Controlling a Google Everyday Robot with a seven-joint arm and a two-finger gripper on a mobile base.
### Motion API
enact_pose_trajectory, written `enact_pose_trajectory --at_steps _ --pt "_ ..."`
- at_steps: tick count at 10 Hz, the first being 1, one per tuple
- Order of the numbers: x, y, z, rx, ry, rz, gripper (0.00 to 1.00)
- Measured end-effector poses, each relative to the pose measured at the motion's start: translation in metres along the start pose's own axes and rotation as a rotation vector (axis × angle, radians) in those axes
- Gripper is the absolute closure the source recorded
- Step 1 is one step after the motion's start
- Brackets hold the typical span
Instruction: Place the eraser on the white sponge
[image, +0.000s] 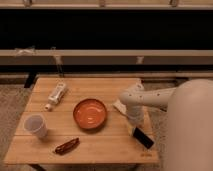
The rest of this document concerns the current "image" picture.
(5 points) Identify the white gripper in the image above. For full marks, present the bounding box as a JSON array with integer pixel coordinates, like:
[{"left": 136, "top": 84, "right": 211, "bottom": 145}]
[{"left": 126, "top": 106, "right": 144, "bottom": 136}]

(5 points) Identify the black eraser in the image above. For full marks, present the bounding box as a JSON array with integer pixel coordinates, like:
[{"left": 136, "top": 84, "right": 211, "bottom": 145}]
[{"left": 132, "top": 127, "right": 154, "bottom": 149}]

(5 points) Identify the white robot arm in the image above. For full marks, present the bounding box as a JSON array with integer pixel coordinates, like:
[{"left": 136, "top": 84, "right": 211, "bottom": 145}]
[{"left": 119, "top": 79, "right": 213, "bottom": 171}]

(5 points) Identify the white sponge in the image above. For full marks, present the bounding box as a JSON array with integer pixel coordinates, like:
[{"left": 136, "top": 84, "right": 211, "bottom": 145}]
[{"left": 113, "top": 100, "right": 126, "bottom": 115}]

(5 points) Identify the orange bowl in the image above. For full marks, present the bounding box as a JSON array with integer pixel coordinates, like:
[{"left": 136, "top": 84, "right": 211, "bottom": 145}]
[{"left": 73, "top": 99, "right": 108, "bottom": 130}]

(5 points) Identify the brown snack wrapper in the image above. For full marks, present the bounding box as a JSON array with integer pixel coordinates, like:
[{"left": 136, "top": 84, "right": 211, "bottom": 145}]
[{"left": 54, "top": 138, "right": 80, "bottom": 155}]

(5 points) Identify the wooden table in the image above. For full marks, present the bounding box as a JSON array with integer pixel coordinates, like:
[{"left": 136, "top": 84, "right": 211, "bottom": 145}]
[{"left": 4, "top": 78, "right": 159, "bottom": 164}]

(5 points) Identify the white tube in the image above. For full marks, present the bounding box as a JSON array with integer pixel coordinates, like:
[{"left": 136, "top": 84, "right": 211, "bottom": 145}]
[{"left": 45, "top": 82, "right": 67, "bottom": 111}]

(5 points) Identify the white plastic cup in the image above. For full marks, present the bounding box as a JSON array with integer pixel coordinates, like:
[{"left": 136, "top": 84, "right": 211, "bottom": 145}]
[{"left": 23, "top": 114, "right": 47, "bottom": 139}]

